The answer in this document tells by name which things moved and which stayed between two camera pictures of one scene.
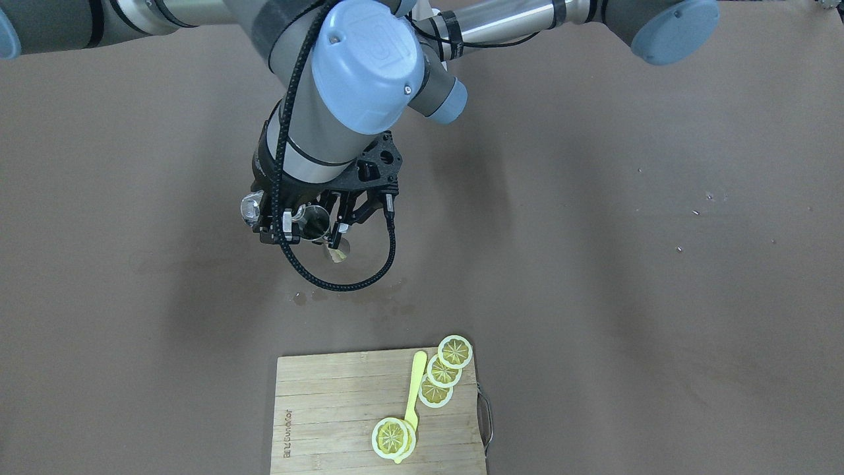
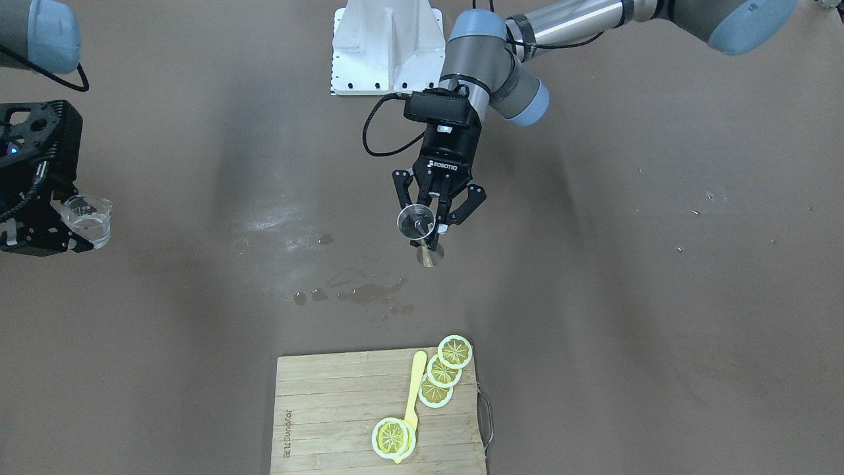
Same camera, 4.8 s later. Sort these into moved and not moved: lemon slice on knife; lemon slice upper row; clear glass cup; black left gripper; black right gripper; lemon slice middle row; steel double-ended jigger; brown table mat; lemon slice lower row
Moved: black right gripper; steel double-ended jigger; clear glass cup; black left gripper
Not moved: lemon slice on knife; lemon slice lower row; brown table mat; lemon slice middle row; lemon slice upper row
